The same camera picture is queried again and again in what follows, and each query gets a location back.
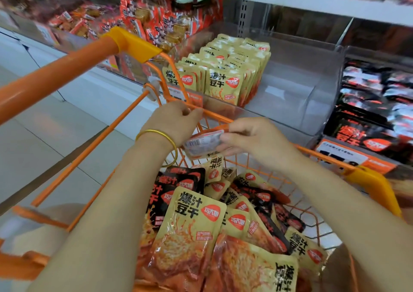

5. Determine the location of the person's left hand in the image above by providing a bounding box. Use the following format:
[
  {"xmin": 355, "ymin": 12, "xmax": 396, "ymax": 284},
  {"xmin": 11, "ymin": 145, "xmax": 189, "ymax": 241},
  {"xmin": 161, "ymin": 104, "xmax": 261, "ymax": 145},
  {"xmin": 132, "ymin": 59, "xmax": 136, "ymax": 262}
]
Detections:
[{"xmin": 139, "ymin": 101, "xmax": 204, "ymax": 150}]

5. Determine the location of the person's right hand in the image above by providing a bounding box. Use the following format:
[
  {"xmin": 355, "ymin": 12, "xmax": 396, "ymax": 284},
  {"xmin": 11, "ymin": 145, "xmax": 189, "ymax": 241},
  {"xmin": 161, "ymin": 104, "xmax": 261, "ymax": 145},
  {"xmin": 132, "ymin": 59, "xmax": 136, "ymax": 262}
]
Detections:
[{"xmin": 218, "ymin": 116, "xmax": 298, "ymax": 170}]

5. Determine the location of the yellow orange snack packet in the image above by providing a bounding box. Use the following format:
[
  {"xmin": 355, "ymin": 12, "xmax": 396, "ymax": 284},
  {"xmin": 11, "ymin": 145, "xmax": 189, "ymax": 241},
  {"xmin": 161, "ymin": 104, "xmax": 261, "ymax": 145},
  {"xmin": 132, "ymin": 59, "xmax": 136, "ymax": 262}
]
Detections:
[{"xmin": 184, "ymin": 129, "xmax": 228, "ymax": 158}]

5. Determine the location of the pile of black orange snacks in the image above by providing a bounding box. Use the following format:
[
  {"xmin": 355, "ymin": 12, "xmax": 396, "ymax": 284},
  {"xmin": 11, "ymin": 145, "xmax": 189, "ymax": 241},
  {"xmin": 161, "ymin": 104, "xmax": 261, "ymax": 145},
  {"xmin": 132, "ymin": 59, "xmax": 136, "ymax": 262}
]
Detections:
[{"xmin": 136, "ymin": 153, "xmax": 330, "ymax": 292}]

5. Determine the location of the orange shopping cart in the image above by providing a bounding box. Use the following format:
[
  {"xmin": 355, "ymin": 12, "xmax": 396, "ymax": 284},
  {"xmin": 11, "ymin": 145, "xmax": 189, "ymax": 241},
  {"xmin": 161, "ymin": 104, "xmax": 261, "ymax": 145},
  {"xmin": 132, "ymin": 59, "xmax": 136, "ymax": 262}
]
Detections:
[{"xmin": 0, "ymin": 25, "xmax": 402, "ymax": 292}]

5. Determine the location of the person's right forearm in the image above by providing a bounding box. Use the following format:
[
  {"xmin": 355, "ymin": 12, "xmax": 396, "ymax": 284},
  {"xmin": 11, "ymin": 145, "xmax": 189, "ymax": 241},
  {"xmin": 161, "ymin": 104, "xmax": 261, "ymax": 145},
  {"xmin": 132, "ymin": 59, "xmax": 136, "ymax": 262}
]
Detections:
[{"xmin": 284, "ymin": 148, "xmax": 413, "ymax": 292}]

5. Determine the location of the person's left forearm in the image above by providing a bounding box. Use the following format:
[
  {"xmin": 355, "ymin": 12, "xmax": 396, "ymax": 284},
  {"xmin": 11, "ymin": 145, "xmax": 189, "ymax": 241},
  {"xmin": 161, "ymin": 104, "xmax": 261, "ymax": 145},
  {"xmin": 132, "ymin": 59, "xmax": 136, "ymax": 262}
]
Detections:
[{"xmin": 29, "ymin": 140, "xmax": 178, "ymax": 292}]

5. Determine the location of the orange price tag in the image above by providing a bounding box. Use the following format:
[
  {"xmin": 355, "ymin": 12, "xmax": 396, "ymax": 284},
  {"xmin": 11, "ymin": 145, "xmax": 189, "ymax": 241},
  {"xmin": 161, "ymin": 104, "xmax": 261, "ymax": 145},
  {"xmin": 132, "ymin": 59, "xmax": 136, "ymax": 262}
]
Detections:
[{"xmin": 315, "ymin": 137, "xmax": 398, "ymax": 175}]

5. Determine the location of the person's right leg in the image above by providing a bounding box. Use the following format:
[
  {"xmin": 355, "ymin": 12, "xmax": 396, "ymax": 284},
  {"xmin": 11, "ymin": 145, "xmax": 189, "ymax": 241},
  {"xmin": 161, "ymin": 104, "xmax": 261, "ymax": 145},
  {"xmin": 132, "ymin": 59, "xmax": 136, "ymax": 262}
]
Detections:
[{"xmin": 387, "ymin": 177, "xmax": 413, "ymax": 207}]

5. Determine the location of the person's leg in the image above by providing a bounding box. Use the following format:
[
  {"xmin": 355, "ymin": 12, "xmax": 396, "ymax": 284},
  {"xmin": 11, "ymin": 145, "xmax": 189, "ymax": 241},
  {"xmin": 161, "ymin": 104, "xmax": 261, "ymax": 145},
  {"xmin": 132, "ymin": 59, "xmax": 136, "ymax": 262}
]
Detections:
[
  {"xmin": 387, "ymin": 177, "xmax": 413, "ymax": 207},
  {"xmin": 0, "ymin": 201, "xmax": 85, "ymax": 258}
]

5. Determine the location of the person's left leg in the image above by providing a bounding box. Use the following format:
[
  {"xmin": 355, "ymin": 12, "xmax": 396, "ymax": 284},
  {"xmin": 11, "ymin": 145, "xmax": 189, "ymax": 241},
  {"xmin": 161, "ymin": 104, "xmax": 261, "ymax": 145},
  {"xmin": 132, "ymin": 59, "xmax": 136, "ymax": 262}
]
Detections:
[{"xmin": 0, "ymin": 201, "xmax": 85, "ymax": 258}]

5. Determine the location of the pile of red tan packets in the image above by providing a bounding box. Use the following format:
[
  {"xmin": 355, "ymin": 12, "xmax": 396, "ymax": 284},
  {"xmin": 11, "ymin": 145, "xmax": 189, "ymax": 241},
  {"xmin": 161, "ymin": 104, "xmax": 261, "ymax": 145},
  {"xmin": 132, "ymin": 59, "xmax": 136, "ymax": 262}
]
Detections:
[{"xmin": 48, "ymin": 0, "xmax": 223, "ymax": 53}]

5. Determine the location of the gold bracelet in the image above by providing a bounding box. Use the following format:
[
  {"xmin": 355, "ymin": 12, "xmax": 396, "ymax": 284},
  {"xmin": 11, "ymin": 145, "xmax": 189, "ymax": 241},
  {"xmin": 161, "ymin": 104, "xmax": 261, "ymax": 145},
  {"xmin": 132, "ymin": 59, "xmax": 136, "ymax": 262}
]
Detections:
[{"xmin": 136, "ymin": 129, "xmax": 179, "ymax": 167}]

